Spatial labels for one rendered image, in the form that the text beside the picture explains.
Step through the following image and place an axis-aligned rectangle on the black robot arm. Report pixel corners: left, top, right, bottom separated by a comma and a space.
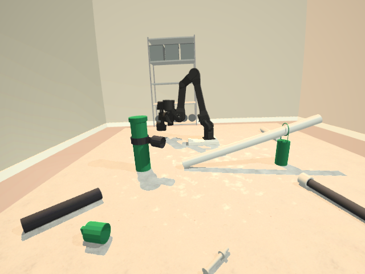
162, 68, 215, 140

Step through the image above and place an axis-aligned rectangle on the green cylinder with hook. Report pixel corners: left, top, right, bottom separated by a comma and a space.
274, 123, 291, 167

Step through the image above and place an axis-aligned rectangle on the green post with cap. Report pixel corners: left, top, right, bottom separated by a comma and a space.
128, 115, 151, 172

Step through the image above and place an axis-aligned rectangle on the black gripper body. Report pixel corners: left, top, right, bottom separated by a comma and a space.
156, 101, 167, 131

